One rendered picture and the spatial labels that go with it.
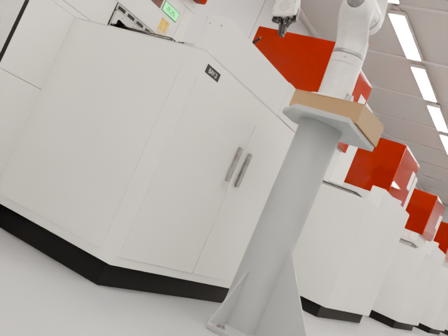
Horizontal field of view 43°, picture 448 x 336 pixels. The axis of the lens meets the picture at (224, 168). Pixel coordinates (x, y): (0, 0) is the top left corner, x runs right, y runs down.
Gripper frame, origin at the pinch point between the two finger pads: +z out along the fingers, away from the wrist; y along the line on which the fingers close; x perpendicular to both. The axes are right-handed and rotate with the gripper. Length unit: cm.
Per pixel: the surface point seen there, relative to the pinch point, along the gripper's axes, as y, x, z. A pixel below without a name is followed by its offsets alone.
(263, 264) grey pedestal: 14, -3, 91
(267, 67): 0.7, -6.4, 18.4
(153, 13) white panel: -58, -9, -5
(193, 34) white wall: -189, 202, -103
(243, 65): -0.7, -21.9, 24.7
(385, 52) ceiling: -77, 406, -183
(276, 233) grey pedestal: 17, -3, 79
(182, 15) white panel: -57, 9, -13
